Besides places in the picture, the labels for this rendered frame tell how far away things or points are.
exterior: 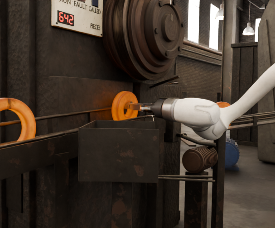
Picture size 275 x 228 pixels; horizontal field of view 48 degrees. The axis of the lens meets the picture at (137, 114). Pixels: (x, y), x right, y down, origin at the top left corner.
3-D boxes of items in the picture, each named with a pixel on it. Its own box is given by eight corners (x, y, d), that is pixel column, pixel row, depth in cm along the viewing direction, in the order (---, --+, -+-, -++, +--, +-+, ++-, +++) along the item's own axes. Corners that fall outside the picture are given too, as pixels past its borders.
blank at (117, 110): (110, 92, 127) (116, 93, 125) (132, 89, 139) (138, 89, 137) (111, 129, 130) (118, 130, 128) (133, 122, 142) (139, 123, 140)
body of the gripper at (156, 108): (160, 119, 118) (140, 116, 124) (171, 118, 125) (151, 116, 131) (161, 99, 118) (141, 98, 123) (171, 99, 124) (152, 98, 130)
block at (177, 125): (156, 140, 168) (156, 97, 166) (163, 139, 174) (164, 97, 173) (173, 143, 161) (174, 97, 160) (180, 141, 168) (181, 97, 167)
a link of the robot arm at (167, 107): (183, 121, 122) (170, 120, 126) (185, 98, 121) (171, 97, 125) (172, 122, 115) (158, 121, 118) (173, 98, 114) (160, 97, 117)
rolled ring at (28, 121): (-39, 128, 77) (-45, 127, 79) (5, 175, 87) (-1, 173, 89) (12, 84, 88) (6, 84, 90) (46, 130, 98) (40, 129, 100)
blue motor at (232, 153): (209, 171, 334) (210, 140, 332) (212, 161, 389) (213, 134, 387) (239, 173, 326) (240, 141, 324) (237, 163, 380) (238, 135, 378)
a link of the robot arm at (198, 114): (169, 118, 113) (183, 130, 123) (209, 123, 104) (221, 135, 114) (176, 92, 115) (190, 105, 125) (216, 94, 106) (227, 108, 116)
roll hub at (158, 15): (142, 55, 130) (144, -12, 129) (175, 62, 153) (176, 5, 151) (154, 55, 127) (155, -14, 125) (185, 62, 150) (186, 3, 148)
